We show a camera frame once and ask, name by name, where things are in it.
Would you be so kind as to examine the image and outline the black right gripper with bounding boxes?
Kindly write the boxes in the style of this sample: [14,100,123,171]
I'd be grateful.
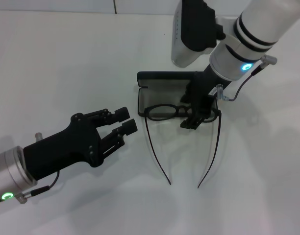
[180,65,230,130]

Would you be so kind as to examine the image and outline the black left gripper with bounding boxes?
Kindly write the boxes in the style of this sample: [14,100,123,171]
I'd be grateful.
[24,106,138,181]

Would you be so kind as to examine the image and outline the black glasses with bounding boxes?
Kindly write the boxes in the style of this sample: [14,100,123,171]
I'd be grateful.
[143,104,222,188]

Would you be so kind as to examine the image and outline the black glasses case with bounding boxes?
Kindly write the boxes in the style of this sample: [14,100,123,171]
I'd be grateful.
[136,70,221,118]

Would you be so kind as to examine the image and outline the right arm cable silver plugs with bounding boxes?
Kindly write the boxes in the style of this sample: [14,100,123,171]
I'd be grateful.
[215,55,277,102]

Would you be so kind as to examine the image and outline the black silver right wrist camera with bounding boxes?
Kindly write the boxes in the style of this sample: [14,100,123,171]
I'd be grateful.
[171,0,225,68]

